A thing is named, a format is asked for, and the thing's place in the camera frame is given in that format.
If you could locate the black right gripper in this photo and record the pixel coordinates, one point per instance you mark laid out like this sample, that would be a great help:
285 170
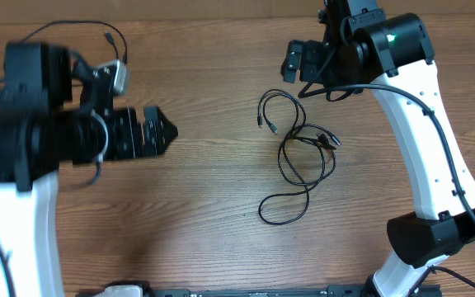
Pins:
308 54

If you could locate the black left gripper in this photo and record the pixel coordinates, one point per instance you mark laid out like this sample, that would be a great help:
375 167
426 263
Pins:
127 124

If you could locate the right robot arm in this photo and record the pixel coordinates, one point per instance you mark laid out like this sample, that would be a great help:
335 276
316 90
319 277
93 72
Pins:
363 49

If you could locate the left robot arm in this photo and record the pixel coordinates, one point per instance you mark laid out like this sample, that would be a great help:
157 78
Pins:
55 108

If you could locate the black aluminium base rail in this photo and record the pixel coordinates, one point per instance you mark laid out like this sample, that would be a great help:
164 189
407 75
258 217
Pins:
142 288

